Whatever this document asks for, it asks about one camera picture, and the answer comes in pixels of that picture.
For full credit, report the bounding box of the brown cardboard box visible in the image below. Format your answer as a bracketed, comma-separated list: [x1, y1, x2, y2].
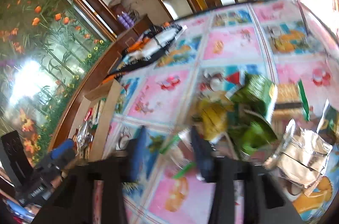
[68, 79, 122, 162]

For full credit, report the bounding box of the silver foil snack packet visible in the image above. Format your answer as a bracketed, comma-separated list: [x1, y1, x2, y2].
[263, 119, 333, 189]

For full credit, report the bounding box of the red white candy packet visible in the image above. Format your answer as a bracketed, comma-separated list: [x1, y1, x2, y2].
[159, 129, 195, 179]

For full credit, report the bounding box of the yellow snack packet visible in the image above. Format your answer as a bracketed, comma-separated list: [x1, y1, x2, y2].
[192, 98, 234, 142]

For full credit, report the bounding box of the red snack packet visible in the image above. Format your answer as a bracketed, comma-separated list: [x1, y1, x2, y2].
[83, 108, 93, 122]

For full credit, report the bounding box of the green snack packet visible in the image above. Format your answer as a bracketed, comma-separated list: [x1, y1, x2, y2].
[225, 70, 278, 161]

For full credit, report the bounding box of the green-edged cracker packet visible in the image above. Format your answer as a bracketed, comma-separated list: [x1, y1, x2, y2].
[272, 80, 310, 121]

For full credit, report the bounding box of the black white orange bag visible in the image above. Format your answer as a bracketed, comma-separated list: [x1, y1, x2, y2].
[102, 23, 187, 83]

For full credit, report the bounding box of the wooden sideboard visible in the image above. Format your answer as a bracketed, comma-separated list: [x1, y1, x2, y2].
[48, 14, 153, 151]

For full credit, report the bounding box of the purple bottle left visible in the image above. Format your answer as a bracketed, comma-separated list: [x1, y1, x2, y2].
[117, 15, 130, 30]

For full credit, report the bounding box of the purple bottle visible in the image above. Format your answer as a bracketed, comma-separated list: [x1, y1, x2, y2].
[117, 15, 130, 30]
[122, 12, 135, 27]

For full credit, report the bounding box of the purple bottle right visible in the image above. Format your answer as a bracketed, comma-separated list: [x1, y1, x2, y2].
[122, 12, 135, 27]

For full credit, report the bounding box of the flower painted glass panel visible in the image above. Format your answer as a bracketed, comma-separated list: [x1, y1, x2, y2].
[1, 0, 110, 164]

